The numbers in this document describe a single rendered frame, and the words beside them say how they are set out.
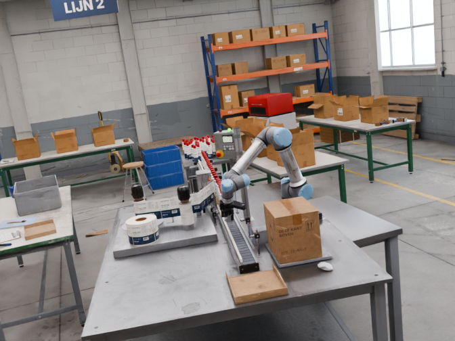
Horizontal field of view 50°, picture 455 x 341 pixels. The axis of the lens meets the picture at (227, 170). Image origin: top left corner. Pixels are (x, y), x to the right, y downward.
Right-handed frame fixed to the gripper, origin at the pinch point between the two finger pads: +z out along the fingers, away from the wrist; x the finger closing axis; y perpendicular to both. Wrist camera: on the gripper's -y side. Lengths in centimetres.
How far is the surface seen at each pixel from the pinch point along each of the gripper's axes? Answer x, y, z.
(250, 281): 67, 2, -27
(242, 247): 33.9, -0.2, -13.3
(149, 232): 1, 54, -3
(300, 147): -152, -98, 80
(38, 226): -86, 152, 65
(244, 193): -27.6, -13.8, 4.7
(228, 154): -44.2, -6.7, -18.8
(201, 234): 3.8, 21.3, 4.1
